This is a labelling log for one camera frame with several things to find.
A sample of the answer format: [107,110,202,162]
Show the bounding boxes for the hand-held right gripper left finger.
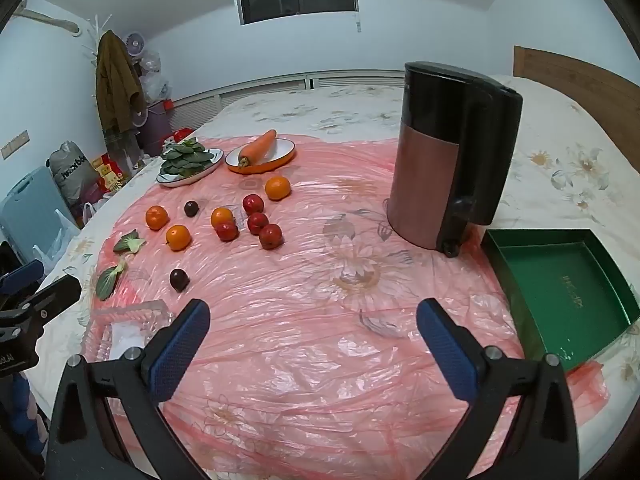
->
[46,299,211,480]

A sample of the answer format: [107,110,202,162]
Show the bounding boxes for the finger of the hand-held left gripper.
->
[0,275,82,333]
[0,259,46,295]

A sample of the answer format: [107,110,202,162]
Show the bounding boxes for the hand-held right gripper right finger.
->
[416,298,596,480]

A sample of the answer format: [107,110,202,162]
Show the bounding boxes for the green box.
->
[481,228,640,374]

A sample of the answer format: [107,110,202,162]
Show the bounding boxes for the person's left hand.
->
[0,372,45,461]

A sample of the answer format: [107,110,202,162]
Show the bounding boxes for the white plastic bag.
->
[32,207,81,266]

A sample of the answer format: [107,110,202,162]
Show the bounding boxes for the bok choy piece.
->
[113,230,147,256]
[95,259,128,302]

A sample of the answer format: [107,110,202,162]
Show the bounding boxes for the clear plastic container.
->
[90,300,173,363]

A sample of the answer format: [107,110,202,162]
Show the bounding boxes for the grey printed bag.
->
[48,141,98,203]

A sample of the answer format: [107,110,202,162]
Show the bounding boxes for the pink plastic sheet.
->
[82,135,611,480]

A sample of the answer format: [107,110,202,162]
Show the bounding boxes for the red and yellow box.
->
[95,152,128,193]

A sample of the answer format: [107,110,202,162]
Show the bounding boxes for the black and copper appliance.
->
[386,61,524,258]

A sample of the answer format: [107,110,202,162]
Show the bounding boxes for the pile of green leaves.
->
[160,138,215,179]

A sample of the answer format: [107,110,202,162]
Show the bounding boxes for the purple bin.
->
[137,100,173,156]

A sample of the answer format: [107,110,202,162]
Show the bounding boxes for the patterned white plate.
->
[156,147,225,189]

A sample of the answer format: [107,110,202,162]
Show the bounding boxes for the brown coat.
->
[95,30,148,133]

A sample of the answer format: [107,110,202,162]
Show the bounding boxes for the carrot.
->
[237,129,277,169]

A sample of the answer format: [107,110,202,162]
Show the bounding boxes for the orange rimmed white plate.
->
[225,138,296,176]

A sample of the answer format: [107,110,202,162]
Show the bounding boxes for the clear plastic bags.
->
[137,50,173,103]

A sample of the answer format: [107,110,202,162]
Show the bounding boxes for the white coat rack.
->
[80,14,113,106]

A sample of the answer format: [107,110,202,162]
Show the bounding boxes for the wooden headboard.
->
[513,45,640,136]

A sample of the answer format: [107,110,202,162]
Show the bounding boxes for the wall switch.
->
[0,130,31,161]

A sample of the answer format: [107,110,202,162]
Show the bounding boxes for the white wall pipe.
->
[10,7,83,38]

